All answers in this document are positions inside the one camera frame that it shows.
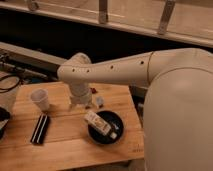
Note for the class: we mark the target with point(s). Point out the white rectangular box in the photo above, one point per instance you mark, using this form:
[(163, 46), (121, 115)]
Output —
[(99, 124)]

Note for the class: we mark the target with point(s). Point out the small blue white object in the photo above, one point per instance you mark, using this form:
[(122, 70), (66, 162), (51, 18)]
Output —
[(99, 101)]

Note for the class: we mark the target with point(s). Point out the small red brown object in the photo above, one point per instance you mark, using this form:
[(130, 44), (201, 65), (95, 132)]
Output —
[(94, 89)]

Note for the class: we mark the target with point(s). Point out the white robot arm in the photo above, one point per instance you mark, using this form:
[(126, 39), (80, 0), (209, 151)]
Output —
[(178, 107)]

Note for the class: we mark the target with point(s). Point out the metal rail with brackets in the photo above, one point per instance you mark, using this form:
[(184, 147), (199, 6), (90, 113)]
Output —
[(189, 21)]

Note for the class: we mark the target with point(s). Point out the black striped eraser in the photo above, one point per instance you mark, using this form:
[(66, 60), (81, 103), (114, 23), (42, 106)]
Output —
[(40, 130)]

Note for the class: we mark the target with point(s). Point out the black round plate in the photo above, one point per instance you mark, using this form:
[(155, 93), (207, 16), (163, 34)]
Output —
[(117, 126)]

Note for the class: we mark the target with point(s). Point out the dark object at left edge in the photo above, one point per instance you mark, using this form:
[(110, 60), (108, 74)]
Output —
[(4, 118)]

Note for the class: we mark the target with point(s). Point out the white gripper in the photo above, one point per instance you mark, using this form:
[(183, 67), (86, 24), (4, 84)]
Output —
[(80, 94)]

